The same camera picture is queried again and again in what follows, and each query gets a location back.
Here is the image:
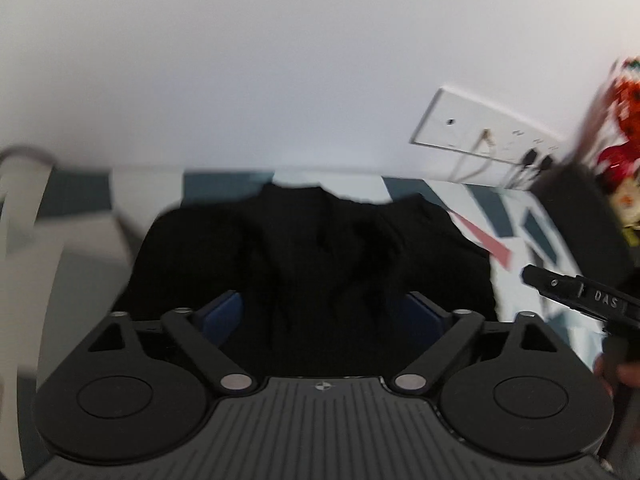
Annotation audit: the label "person's right hand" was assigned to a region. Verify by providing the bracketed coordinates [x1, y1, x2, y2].
[594, 354, 640, 397]

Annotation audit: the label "grey looped cable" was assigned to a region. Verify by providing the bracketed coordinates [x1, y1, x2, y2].
[0, 144, 57, 171]

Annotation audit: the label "white cable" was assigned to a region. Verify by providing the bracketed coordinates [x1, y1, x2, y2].
[450, 129, 497, 182]

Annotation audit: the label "white wall socket panel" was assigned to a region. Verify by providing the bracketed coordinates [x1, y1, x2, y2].
[410, 87, 566, 163]

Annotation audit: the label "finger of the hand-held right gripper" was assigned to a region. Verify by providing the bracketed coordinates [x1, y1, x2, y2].
[521, 264, 585, 307]

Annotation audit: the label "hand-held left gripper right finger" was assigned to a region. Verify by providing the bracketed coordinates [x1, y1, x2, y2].
[391, 290, 556, 393]

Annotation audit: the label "black garment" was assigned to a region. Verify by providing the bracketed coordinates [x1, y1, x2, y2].
[112, 182, 498, 378]

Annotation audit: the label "red vase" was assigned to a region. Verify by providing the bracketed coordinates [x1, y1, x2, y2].
[596, 144, 640, 181]

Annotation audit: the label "black rectangular box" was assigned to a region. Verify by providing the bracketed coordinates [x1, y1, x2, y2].
[529, 159, 633, 292]

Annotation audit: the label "cream printed mug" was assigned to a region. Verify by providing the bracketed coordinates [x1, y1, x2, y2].
[609, 180, 640, 231]

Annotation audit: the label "black plug with cable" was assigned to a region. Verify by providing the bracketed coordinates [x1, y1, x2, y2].
[530, 155, 555, 188]
[507, 149, 538, 188]

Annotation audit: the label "orange artificial flowers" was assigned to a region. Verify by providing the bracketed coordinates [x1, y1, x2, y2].
[607, 55, 640, 138]

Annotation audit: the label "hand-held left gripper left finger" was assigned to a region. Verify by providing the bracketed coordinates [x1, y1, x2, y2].
[87, 290, 253, 393]

